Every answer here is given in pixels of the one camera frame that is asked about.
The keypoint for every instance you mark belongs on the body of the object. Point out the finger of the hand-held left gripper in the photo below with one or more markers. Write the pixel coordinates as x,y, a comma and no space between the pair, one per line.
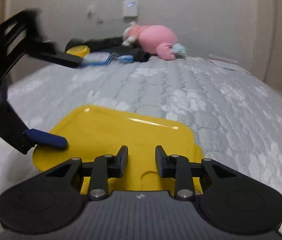
56,57
46,138

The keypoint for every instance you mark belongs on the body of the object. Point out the yellow plastic container lid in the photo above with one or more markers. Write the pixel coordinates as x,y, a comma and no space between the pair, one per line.
106,130

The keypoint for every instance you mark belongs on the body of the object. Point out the white wall device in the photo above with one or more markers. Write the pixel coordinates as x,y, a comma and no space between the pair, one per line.
131,8

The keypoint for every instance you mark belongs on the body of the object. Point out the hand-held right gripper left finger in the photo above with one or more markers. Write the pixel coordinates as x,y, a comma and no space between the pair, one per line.
121,162

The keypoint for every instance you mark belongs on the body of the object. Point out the pink plush toy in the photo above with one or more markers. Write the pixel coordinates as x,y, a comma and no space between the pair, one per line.
156,38

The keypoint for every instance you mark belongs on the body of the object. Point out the beige curtain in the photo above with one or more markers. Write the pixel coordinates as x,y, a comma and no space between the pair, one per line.
280,42

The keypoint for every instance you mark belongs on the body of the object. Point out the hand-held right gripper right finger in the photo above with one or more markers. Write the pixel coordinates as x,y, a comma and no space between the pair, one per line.
160,162

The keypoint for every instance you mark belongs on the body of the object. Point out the blue white tin case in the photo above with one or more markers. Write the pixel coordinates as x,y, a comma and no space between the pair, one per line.
96,58

